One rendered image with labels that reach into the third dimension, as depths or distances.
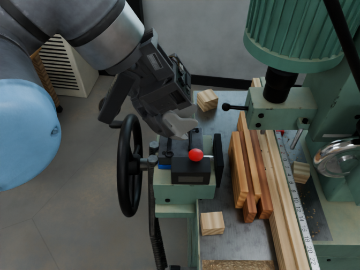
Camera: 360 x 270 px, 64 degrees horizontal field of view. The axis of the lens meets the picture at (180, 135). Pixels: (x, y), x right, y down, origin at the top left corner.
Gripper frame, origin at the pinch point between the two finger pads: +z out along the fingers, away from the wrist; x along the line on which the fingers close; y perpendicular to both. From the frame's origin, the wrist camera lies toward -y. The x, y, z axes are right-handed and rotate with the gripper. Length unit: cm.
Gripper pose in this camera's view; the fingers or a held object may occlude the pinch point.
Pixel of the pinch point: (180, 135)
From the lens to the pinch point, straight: 54.0
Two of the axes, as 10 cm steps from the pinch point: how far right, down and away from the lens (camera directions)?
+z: 5.0, 5.6, 6.6
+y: 8.6, -3.2, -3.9
